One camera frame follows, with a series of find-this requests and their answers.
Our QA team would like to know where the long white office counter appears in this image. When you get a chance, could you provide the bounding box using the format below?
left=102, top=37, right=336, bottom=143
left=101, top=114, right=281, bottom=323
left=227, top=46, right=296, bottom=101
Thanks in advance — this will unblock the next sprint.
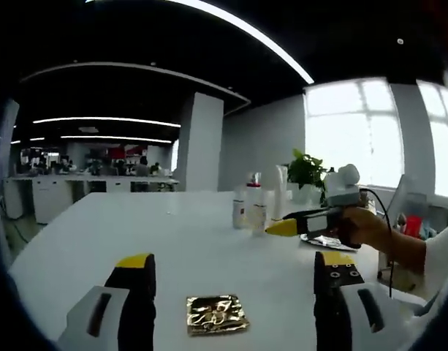
left=3, top=174, right=181, bottom=224

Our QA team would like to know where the person's right hand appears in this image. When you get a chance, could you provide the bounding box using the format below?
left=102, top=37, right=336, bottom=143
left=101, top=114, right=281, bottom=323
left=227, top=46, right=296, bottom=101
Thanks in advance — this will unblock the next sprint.
left=339, top=205, right=393, bottom=254

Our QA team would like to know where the large bright window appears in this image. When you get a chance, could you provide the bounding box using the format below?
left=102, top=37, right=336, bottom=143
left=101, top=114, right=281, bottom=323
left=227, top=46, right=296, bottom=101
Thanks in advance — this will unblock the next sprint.
left=303, top=77, right=448, bottom=201

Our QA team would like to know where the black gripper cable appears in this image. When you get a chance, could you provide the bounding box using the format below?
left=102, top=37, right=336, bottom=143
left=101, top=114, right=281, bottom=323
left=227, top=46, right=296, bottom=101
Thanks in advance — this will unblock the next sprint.
left=359, top=187, right=395, bottom=298

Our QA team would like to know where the red collar skincare bottle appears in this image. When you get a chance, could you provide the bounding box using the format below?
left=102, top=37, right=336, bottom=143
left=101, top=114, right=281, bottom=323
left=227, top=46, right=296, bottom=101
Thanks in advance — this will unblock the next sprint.
left=245, top=172, right=263, bottom=220

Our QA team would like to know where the tall white skincare tube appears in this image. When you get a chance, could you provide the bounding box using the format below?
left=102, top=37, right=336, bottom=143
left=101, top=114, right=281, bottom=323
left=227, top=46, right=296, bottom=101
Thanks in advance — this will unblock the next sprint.
left=274, top=164, right=295, bottom=221

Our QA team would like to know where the silver foil skincare sachet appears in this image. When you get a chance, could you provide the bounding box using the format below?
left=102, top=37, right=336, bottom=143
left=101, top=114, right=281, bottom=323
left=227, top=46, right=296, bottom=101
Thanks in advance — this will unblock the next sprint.
left=299, top=233, right=360, bottom=252

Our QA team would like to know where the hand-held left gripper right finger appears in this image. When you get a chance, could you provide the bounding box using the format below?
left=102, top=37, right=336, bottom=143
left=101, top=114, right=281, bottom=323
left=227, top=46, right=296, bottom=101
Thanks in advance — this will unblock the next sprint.
left=312, top=251, right=419, bottom=351

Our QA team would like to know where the white office chair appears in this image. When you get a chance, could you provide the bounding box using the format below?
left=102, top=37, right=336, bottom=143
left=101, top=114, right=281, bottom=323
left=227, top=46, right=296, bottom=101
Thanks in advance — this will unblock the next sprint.
left=390, top=173, right=431, bottom=230

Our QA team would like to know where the white square pillar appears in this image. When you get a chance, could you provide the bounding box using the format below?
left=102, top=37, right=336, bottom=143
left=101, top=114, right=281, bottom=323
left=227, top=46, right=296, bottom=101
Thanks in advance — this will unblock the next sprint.
left=177, top=91, right=225, bottom=193

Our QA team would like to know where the red container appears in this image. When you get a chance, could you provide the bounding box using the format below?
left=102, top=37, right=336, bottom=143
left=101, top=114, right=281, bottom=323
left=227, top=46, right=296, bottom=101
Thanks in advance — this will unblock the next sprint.
left=403, top=214, right=425, bottom=238

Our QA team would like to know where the gold foil skincare sachet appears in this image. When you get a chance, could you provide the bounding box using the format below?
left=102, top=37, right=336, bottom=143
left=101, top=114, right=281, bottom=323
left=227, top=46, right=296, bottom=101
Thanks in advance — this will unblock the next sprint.
left=186, top=292, right=251, bottom=336

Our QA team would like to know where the green plant in white pot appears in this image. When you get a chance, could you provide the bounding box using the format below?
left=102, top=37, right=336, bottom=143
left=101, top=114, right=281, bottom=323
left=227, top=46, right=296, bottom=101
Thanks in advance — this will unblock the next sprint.
left=286, top=148, right=329, bottom=206

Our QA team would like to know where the white curved ceiling track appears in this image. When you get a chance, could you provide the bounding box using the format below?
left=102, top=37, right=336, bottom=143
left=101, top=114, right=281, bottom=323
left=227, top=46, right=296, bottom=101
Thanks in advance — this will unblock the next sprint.
left=20, top=61, right=252, bottom=111

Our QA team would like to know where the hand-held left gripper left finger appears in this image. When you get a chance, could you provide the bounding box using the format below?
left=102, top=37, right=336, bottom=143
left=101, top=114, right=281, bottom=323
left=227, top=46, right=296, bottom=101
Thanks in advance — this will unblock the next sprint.
left=56, top=252, right=158, bottom=351

